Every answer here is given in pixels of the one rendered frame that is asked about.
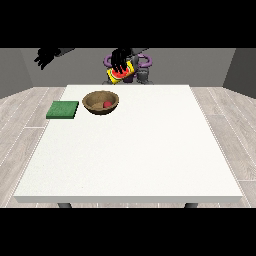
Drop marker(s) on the dark table leg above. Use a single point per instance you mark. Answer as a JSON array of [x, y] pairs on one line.
[[191, 205], [64, 205]]

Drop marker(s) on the green square pad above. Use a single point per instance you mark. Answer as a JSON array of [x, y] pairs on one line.
[[62, 110]]

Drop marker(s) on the small red ball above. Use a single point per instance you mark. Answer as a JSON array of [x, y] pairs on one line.
[[107, 104]]

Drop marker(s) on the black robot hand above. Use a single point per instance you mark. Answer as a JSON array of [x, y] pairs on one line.
[[46, 55], [120, 58]]

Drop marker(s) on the yellow cup with melon print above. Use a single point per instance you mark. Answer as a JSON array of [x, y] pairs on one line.
[[115, 78]]

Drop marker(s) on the brown wooden bowl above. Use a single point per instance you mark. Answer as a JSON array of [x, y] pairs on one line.
[[95, 106]]

